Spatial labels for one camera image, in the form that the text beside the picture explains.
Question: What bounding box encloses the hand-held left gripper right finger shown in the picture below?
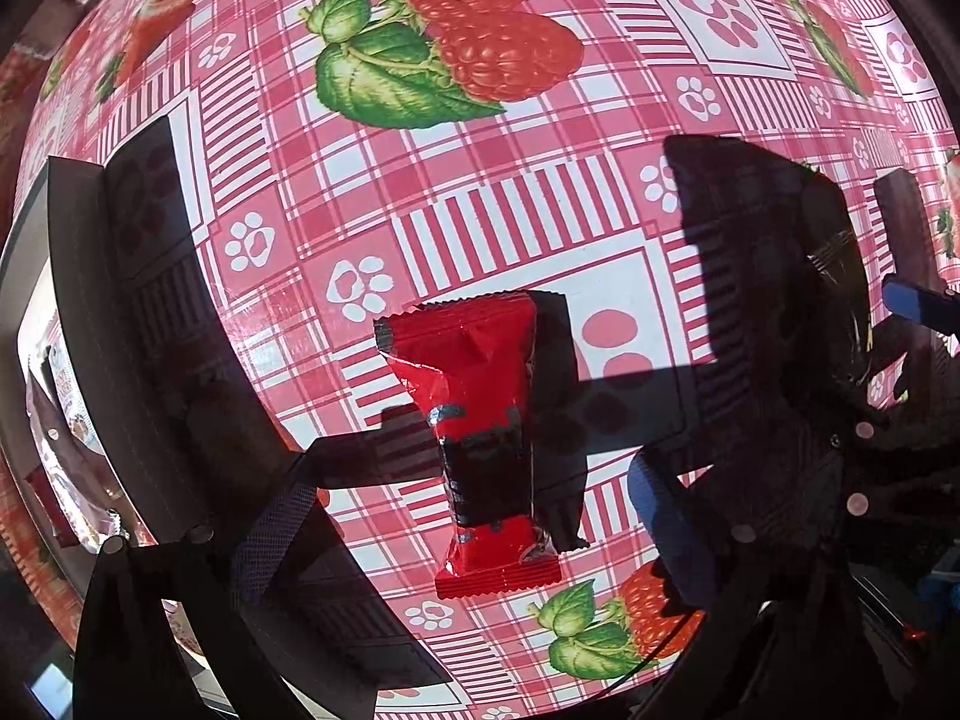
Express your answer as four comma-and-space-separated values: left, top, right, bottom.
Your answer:
628, 454, 875, 720

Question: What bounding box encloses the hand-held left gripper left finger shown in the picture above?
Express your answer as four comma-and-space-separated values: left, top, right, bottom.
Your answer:
71, 481, 376, 720

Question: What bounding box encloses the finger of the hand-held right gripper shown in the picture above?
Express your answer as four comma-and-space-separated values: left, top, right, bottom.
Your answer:
829, 390, 960, 496
881, 274, 960, 335

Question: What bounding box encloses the red snack packet black label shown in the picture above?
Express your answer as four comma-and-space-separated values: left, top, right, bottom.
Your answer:
373, 291, 562, 601

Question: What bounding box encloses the red square snack packet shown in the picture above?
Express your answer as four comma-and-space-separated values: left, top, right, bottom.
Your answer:
26, 465, 62, 535

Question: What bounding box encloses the pink white snack packet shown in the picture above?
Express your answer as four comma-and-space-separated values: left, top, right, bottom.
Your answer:
26, 345, 106, 466

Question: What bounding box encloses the strawberry print tablecloth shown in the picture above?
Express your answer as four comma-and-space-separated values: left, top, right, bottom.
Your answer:
0, 0, 960, 698

